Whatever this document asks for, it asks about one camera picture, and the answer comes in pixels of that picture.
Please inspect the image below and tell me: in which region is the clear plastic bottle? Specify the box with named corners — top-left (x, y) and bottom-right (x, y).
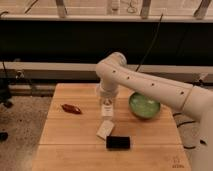
top-left (101, 98), bottom-right (114, 120)

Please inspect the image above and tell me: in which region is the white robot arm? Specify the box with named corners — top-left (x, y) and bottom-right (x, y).
top-left (95, 52), bottom-right (213, 171)

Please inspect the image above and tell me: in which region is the green ceramic bowl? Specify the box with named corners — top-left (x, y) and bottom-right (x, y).
top-left (128, 92), bottom-right (161, 119)

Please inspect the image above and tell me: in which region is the white small box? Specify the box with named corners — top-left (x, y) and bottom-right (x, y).
top-left (96, 120), bottom-right (114, 140)

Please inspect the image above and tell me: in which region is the red chili pepper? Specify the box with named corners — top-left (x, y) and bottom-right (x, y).
top-left (62, 104), bottom-right (82, 114)

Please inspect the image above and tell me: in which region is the black rectangular box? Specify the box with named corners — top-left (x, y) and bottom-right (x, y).
top-left (106, 136), bottom-right (130, 149)

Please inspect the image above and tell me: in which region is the black hanging cable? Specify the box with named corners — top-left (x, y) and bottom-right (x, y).
top-left (134, 12), bottom-right (165, 73)

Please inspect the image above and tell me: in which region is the black floor cable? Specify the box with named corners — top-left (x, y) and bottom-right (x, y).
top-left (172, 111), bottom-right (208, 150)

